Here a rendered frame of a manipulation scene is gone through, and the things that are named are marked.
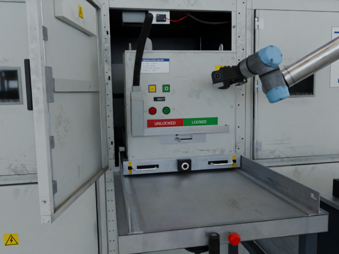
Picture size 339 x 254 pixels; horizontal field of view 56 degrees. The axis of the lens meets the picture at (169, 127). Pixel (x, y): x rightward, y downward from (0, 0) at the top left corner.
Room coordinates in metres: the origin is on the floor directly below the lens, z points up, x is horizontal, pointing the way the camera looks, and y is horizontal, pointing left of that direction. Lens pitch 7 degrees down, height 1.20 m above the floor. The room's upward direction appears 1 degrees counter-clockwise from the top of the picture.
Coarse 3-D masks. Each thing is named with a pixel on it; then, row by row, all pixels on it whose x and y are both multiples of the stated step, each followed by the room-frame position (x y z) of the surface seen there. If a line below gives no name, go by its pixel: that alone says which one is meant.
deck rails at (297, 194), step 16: (128, 176) 1.35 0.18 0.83; (256, 176) 1.29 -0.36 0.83; (272, 176) 1.16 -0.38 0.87; (128, 192) 1.13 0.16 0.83; (272, 192) 1.10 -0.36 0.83; (288, 192) 1.05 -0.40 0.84; (304, 192) 0.97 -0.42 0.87; (128, 208) 0.81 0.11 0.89; (304, 208) 0.94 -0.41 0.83; (128, 224) 0.85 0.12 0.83
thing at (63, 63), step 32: (32, 0) 0.83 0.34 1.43; (64, 0) 1.02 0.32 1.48; (96, 0) 1.37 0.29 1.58; (32, 32) 0.83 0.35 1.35; (64, 32) 1.07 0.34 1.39; (32, 64) 0.83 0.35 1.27; (64, 64) 1.06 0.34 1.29; (96, 64) 1.43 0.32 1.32; (32, 96) 0.83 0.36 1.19; (64, 96) 1.04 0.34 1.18; (96, 96) 1.40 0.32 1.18; (64, 128) 1.03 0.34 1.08; (96, 128) 1.38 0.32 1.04; (64, 160) 1.01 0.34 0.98; (96, 160) 1.36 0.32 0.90; (64, 192) 1.00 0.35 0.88
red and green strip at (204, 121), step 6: (150, 120) 1.36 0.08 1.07; (156, 120) 1.37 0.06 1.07; (162, 120) 1.37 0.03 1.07; (168, 120) 1.38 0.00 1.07; (174, 120) 1.38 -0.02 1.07; (180, 120) 1.39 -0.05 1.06; (186, 120) 1.39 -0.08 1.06; (192, 120) 1.40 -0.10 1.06; (198, 120) 1.40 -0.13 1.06; (204, 120) 1.41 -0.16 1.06; (210, 120) 1.41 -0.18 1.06; (216, 120) 1.42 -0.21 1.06; (150, 126) 1.36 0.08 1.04; (156, 126) 1.37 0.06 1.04; (162, 126) 1.37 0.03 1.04; (168, 126) 1.38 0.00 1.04
